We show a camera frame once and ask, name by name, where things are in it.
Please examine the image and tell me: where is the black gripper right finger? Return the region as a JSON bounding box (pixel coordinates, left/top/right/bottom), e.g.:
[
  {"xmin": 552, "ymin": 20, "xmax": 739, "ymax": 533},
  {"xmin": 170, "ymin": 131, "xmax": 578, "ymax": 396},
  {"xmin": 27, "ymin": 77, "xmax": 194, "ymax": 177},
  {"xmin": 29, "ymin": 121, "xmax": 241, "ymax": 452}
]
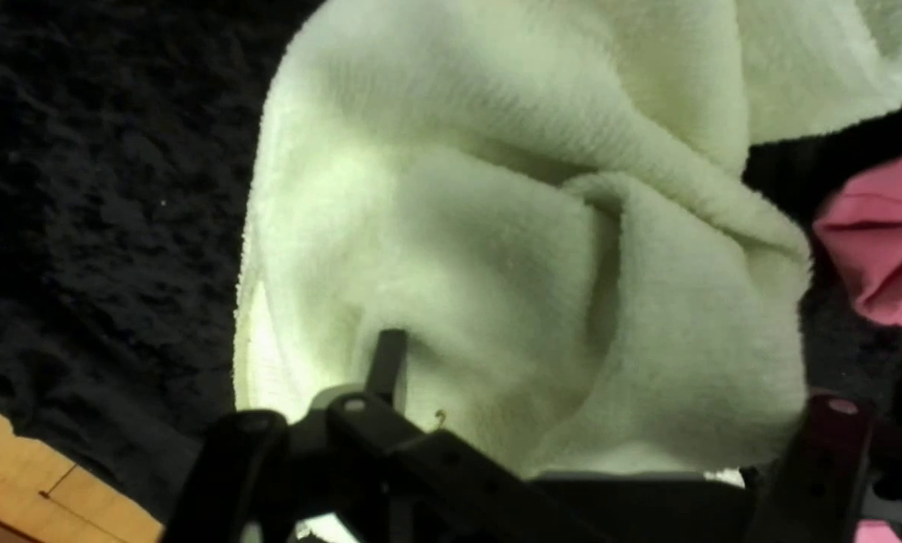
[{"xmin": 748, "ymin": 389, "xmax": 880, "ymax": 543}]

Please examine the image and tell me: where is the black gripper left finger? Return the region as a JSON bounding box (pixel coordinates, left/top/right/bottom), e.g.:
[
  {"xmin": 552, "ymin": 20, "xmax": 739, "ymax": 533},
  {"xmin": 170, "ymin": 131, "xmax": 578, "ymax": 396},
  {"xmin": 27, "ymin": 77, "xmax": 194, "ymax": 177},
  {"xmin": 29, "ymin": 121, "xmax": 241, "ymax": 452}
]
[{"xmin": 160, "ymin": 325, "xmax": 613, "ymax": 543}]

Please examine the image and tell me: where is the pale green terry towel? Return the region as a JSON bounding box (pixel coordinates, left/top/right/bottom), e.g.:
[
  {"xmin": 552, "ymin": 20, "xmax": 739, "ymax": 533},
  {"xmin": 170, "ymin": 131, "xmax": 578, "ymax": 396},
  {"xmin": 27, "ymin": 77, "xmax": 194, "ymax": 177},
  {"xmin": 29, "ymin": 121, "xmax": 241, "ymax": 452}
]
[{"xmin": 234, "ymin": 0, "xmax": 902, "ymax": 481}]

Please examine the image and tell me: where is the pink cloth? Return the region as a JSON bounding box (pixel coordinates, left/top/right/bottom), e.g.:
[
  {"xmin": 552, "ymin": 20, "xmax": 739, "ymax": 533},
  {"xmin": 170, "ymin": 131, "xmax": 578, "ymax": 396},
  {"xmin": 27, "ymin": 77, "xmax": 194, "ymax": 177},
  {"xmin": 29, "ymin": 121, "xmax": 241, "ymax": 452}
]
[{"xmin": 812, "ymin": 146, "xmax": 902, "ymax": 543}]

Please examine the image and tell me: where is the wooden board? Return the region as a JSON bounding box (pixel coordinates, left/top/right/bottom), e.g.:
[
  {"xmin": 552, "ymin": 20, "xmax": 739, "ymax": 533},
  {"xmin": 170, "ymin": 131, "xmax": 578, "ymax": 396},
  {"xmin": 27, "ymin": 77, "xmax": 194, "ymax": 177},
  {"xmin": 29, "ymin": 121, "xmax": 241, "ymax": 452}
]
[{"xmin": 0, "ymin": 389, "xmax": 165, "ymax": 543}]

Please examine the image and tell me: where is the black velvet tablecloth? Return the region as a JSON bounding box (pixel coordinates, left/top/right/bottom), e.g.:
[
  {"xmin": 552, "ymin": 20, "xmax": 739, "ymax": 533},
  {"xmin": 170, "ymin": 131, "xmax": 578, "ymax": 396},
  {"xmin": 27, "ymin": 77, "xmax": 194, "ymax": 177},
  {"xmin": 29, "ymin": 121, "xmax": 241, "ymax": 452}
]
[{"xmin": 0, "ymin": 0, "xmax": 902, "ymax": 526}]

